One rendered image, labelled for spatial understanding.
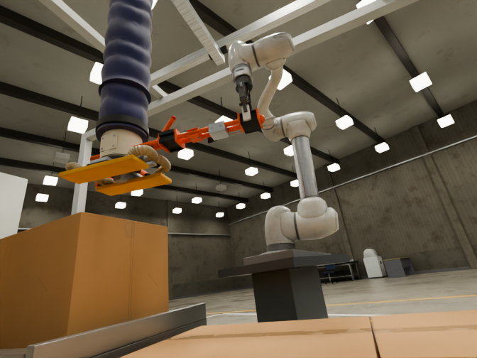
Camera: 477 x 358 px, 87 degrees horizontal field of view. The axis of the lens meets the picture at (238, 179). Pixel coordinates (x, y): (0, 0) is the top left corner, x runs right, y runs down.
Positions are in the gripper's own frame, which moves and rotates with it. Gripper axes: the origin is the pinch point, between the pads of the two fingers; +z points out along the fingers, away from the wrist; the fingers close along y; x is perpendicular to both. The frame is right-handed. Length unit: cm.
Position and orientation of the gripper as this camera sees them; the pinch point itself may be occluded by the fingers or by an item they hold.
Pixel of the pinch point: (249, 121)
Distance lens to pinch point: 105.1
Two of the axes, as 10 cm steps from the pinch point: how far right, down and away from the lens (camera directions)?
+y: -2.8, -3.3, -9.0
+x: 9.5, -2.1, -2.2
